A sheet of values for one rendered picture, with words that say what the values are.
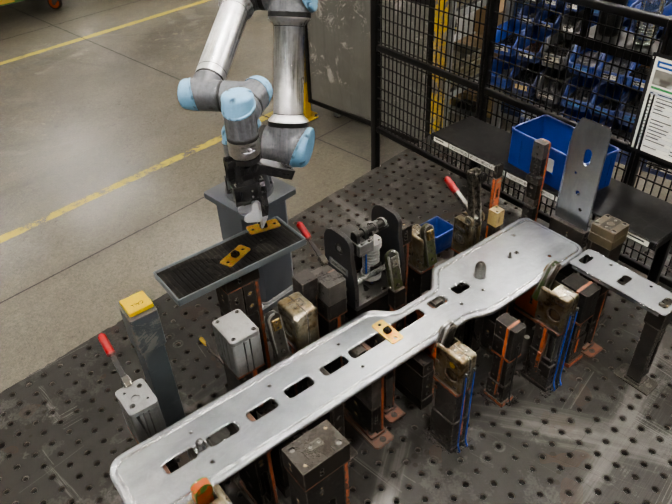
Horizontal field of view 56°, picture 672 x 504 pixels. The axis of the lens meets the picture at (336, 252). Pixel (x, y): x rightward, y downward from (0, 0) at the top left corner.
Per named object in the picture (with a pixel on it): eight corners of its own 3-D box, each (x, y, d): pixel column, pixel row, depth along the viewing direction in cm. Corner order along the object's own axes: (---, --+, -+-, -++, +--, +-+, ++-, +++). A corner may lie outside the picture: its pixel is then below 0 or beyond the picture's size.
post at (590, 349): (590, 359, 189) (613, 286, 171) (560, 338, 196) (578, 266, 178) (603, 349, 192) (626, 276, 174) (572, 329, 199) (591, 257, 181)
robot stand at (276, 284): (221, 289, 220) (202, 192, 196) (266, 261, 232) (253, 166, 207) (260, 316, 209) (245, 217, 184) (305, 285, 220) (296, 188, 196)
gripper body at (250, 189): (227, 195, 158) (219, 152, 151) (259, 186, 161) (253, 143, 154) (237, 210, 153) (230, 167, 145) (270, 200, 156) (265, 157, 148)
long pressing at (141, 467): (147, 545, 119) (145, 541, 118) (102, 464, 134) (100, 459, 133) (588, 251, 184) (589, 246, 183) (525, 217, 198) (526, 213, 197)
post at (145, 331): (167, 440, 172) (129, 324, 145) (155, 422, 177) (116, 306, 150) (192, 425, 176) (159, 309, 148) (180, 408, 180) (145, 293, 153)
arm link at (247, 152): (252, 127, 151) (264, 141, 145) (254, 144, 154) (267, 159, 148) (222, 135, 148) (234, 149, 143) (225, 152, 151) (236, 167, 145)
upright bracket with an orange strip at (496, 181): (480, 295, 213) (497, 166, 182) (477, 293, 214) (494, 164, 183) (486, 291, 214) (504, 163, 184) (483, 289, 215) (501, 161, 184)
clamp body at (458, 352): (451, 462, 164) (462, 372, 142) (418, 431, 171) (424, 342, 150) (475, 442, 168) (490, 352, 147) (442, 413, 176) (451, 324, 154)
